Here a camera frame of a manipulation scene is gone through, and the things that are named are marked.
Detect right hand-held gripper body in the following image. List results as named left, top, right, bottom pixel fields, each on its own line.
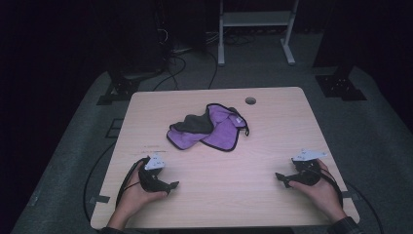
left=285, top=148, right=328, bottom=187

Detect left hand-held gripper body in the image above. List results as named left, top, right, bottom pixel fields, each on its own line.
left=138, top=153, right=169, bottom=194

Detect purple and black cloth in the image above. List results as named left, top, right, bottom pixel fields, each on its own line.
left=166, top=102, right=250, bottom=153

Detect person's left hand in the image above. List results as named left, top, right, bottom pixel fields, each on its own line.
left=114, top=160, right=169, bottom=219

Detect person's right hand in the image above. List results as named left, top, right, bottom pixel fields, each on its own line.
left=288, top=159, right=347, bottom=218

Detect black stand base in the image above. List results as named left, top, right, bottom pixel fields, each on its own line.
left=314, top=64, right=368, bottom=102
left=95, top=69, right=145, bottom=106

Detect white metal stand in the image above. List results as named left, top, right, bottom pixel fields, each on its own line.
left=217, top=0, right=301, bottom=67

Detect left hand-held gripper cable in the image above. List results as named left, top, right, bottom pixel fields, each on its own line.
left=82, top=140, right=151, bottom=228

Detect hand-held gripper cable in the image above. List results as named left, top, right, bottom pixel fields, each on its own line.
left=305, top=164, right=386, bottom=234
left=82, top=140, right=151, bottom=228

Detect right hand-held gripper cable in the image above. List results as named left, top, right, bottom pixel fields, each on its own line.
left=305, top=164, right=386, bottom=234

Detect black floor cables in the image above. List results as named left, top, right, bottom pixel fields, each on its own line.
left=151, top=27, right=257, bottom=93

